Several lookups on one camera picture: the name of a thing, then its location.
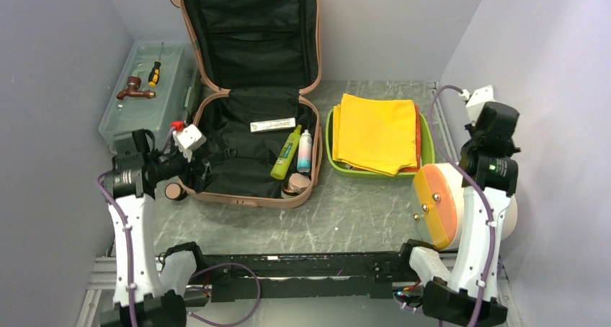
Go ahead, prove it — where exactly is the pink hard-shell suitcase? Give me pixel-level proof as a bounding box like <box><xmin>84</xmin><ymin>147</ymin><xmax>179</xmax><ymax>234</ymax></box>
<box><xmin>170</xmin><ymin>0</ymin><xmax>324</xmax><ymax>209</ymax></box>

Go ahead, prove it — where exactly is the yellow cloth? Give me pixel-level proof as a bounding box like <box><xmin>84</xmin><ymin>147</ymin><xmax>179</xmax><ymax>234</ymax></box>
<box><xmin>331</xmin><ymin>94</ymin><xmax>419</xmax><ymax>176</ymax></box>

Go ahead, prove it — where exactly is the red printed package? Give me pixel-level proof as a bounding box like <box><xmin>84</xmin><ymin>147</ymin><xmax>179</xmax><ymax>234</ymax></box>
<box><xmin>399</xmin><ymin>104</ymin><xmax>422</xmax><ymax>174</ymax></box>

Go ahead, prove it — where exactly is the green plastic tray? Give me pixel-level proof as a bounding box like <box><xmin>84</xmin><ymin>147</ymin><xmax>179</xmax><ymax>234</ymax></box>
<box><xmin>324</xmin><ymin>109</ymin><xmax>437</xmax><ymax>179</ymax></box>

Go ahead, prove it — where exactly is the cream appliance with orange rim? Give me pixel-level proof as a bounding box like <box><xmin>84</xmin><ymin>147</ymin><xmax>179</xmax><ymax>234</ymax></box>
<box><xmin>410</xmin><ymin>162</ymin><xmax>518</xmax><ymax>251</ymax></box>

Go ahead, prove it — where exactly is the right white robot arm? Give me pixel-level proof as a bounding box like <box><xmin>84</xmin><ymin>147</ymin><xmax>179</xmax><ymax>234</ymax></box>
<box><xmin>397</xmin><ymin>102</ymin><xmax>520</xmax><ymax>326</ymax></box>

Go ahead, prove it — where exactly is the green yellow bottle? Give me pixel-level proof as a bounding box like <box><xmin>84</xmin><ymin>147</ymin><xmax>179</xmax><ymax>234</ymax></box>
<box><xmin>270</xmin><ymin>125</ymin><xmax>302</xmax><ymax>180</ymax></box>

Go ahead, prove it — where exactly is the white cosmetic box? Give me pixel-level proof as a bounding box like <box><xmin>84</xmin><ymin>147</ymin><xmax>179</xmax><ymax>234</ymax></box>
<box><xmin>249</xmin><ymin>117</ymin><xmax>298</xmax><ymax>133</ymax></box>

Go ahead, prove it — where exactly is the translucent plastic toolbox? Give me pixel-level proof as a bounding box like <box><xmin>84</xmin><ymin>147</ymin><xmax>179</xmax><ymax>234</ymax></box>
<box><xmin>99</xmin><ymin>40</ymin><xmax>201</xmax><ymax>153</ymax></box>

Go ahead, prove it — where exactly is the pink hexagonal lid jar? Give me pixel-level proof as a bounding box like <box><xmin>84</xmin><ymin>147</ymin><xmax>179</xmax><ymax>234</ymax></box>
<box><xmin>283</xmin><ymin>173</ymin><xmax>311</xmax><ymax>196</ymax></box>

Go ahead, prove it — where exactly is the yellow black screwdriver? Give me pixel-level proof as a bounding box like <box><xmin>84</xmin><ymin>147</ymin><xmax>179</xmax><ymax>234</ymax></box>
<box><xmin>148</xmin><ymin>42</ymin><xmax>164</xmax><ymax>87</ymax></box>

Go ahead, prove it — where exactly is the pink blue spray bottle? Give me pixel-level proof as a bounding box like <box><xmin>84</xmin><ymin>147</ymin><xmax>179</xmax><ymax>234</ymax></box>
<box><xmin>296</xmin><ymin>130</ymin><xmax>313</xmax><ymax>174</ymax></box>

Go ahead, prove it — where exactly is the brown brass faucet valve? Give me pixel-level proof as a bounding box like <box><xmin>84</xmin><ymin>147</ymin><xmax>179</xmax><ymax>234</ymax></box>
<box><xmin>116</xmin><ymin>76</ymin><xmax>156</xmax><ymax>100</ymax></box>

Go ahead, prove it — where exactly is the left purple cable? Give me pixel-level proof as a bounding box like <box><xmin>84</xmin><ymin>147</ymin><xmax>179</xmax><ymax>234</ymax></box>
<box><xmin>95</xmin><ymin>126</ymin><xmax>264</xmax><ymax>327</ymax></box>

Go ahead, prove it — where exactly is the purple cable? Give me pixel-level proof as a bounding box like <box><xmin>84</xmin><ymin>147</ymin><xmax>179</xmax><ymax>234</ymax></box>
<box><xmin>394</xmin><ymin>84</ymin><xmax>505</xmax><ymax>327</ymax></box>
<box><xmin>95</xmin><ymin>126</ymin><xmax>264</xmax><ymax>327</ymax></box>

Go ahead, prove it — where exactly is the aluminium frame profile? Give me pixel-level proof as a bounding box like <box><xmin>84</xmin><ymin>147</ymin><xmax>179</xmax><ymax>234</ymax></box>
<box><xmin>76</xmin><ymin>256</ymin><xmax>117</xmax><ymax>326</ymax></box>

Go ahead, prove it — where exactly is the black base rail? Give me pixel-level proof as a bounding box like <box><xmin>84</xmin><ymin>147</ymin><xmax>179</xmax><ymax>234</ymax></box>
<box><xmin>189</xmin><ymin>251</ymin><xmax>418</xmax><ymax>303</ymax></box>

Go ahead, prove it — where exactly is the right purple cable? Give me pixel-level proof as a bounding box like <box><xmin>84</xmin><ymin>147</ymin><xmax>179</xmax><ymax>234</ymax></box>
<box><xmin>394</xmin><ymin>84</ymin><xmax>505</xmax><ymax>327</ymax></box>

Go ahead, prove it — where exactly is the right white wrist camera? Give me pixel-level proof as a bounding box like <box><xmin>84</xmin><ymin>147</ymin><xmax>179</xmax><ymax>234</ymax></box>
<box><xmin>460</xmin><ymin>85</ymin><xmax>495</xmax><ymax>124</ymax></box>

